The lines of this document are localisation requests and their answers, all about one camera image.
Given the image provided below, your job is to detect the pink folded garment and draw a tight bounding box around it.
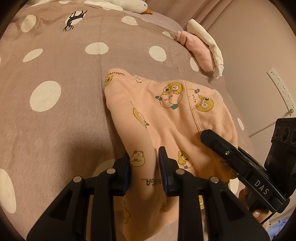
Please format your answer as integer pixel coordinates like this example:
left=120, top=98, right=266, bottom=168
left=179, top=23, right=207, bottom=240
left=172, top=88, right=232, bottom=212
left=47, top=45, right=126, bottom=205
left=176, top=31, right=215, bottom=73

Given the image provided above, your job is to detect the pink curtain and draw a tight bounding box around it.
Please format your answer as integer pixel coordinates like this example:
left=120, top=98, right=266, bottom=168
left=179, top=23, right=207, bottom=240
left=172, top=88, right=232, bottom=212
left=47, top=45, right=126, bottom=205
left=146, top=0, right=232, bottom=30

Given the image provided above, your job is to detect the peach cartoon print garment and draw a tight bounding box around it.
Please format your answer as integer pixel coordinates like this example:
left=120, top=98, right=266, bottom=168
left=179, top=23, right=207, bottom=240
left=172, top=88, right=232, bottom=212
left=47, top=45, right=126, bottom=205
left=104, top=69, right=238, bottom=240

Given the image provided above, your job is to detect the white folded garment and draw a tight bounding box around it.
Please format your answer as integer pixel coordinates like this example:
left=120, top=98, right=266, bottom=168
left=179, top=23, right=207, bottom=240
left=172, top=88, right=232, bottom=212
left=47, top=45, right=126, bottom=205
left=187, top=19, right=224, bottom=78

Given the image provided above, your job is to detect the mauve polka dot bedspread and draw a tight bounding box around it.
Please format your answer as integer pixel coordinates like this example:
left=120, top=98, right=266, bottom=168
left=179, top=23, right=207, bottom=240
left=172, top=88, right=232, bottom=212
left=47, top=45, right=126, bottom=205
left=1, top=1, right=254, bottom=238

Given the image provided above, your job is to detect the person's right hand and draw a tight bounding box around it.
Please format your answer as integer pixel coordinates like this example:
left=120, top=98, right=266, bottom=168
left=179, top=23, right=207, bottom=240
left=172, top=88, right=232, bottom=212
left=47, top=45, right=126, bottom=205
left=238, top=187, right=271, bottom=222

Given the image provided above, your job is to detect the white power strip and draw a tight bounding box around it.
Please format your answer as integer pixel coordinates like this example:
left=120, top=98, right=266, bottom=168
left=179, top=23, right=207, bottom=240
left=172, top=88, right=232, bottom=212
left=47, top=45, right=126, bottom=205
left=267, top=67, right=295, bottom=117

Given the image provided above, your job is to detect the white goose plush toy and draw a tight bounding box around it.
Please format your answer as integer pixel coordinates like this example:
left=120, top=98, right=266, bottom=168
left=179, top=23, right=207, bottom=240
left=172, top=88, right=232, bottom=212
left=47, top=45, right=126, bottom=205
left=85, top=0, right=153, bottom=15

